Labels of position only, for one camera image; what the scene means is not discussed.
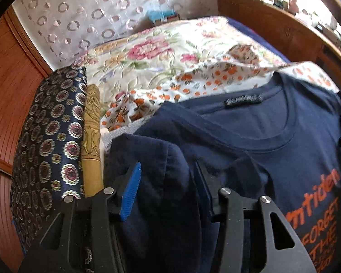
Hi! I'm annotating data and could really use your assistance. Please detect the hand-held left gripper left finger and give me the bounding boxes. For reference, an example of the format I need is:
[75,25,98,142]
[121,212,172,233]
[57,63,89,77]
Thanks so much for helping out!
[18,162,142,273]

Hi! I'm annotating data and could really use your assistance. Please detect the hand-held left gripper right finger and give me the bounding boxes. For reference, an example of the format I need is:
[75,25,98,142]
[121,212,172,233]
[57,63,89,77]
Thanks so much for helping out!
[195,159,317,273]

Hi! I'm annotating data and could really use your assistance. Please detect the navy printed t-shirt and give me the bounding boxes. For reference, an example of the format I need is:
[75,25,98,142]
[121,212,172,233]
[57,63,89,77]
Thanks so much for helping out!
[104,72,341,273]

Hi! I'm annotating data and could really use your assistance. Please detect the yellow folded blanket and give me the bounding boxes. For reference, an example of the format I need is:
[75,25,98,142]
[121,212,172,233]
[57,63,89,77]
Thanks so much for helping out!
[81,85,105,198]

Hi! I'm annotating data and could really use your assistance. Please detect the long wooden cabinet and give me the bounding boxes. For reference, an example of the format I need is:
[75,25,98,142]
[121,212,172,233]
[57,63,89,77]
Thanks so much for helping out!
[216,0,341,76]

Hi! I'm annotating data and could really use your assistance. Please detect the navy medallion pattern folded blanket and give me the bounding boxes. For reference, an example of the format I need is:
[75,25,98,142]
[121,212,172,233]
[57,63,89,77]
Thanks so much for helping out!
[10,65,88,273]

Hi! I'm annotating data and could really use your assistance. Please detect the orange fruit print bed sheet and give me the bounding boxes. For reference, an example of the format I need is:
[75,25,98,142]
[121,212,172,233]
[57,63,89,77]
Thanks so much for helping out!
[101,44,339,133]

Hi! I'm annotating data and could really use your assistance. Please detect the dark blue blanket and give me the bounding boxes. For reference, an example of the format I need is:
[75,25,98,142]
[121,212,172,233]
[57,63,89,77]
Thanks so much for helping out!
[227,17,291,63]

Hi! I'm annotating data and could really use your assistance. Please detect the floral quilt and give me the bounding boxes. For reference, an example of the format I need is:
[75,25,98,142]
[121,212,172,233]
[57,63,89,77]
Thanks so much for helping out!
[74,15,290,104]

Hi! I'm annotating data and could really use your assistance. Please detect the wooden wardrobe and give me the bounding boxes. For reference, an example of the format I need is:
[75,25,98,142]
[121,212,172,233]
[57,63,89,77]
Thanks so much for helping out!
[0,8,53,251]

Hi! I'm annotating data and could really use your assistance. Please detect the blue tissue box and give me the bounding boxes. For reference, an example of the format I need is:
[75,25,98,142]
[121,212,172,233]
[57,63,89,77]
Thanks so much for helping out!
[148,10,180,25]

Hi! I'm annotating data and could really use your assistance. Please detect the sheer curtain with circles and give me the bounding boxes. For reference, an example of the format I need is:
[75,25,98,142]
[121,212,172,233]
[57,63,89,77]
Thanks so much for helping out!
[11,0,225,69]

